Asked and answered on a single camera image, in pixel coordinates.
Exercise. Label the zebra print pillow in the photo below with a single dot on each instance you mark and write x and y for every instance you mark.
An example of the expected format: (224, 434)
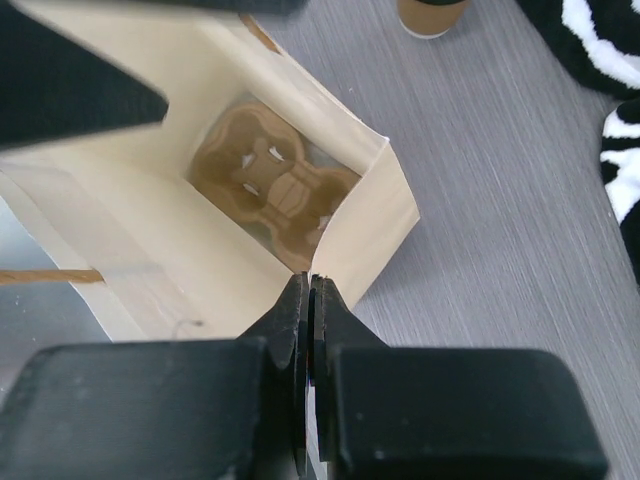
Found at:
(597, 42)

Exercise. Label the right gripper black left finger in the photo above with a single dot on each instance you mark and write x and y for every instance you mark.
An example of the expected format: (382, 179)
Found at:
(174, 409)

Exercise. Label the brown paper bag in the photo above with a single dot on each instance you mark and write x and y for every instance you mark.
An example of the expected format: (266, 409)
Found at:
(160, 261)

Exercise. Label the single brown paper cup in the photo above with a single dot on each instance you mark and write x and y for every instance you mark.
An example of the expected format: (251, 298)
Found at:
(429, 19)

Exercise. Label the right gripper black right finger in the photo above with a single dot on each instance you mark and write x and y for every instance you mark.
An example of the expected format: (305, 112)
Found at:
(386, 412)

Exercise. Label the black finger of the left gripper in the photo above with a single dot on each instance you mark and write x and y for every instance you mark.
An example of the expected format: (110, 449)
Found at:
(53, 89)

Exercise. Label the single brown cardboard cup carrier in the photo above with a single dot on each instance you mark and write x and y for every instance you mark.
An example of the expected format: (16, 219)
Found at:
(265, 176)

